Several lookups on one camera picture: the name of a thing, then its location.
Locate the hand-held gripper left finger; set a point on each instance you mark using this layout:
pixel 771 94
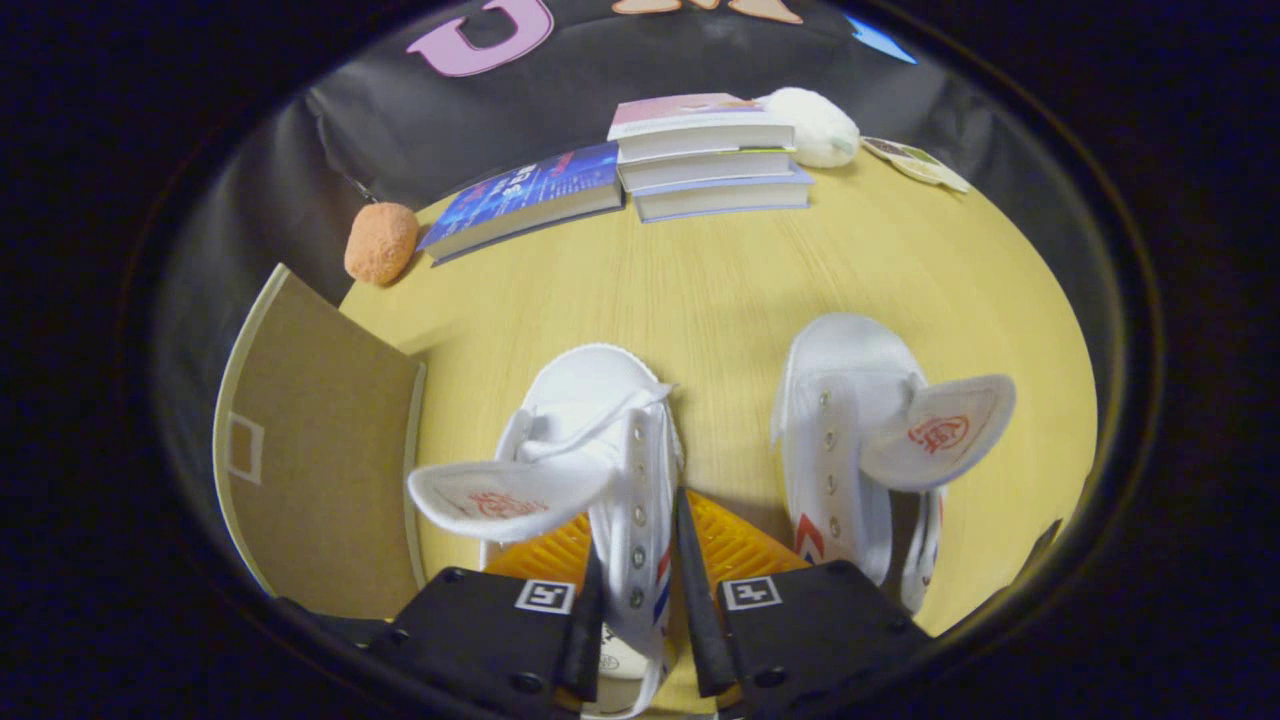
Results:
pixel 585 640

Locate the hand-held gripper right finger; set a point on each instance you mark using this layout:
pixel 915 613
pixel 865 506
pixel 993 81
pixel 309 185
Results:
pixel 700 620

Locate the white canvas shoe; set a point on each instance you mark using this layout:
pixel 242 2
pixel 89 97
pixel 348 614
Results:
pixel 850 380
pixel 590 420

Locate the brown cardboard storage box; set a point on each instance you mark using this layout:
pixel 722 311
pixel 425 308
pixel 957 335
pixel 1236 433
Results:
pixel 320 460

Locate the pale blue cover book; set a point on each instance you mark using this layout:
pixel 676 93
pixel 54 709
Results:
pixel 720 195

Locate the orange sponge ball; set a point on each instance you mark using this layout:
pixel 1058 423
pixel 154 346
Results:
pixel 381 243

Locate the white book with green edge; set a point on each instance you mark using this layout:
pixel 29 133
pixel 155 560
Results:
pixel 700 168

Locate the dark blue cover book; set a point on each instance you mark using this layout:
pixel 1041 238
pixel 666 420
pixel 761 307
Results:
pixel 530 190

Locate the white plush ball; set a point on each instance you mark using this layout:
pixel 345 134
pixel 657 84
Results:
pixel 815 128

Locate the small snack dish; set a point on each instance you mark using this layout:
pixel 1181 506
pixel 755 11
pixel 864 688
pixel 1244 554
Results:
pixel 915 162

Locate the pink cover book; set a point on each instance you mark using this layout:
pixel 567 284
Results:
pixel 680 112

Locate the black backdrop cloth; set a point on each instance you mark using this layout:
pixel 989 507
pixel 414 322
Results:
pixel 400 120

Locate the dark frame structure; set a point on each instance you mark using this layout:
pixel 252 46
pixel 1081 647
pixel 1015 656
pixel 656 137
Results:
pixel 1040 548

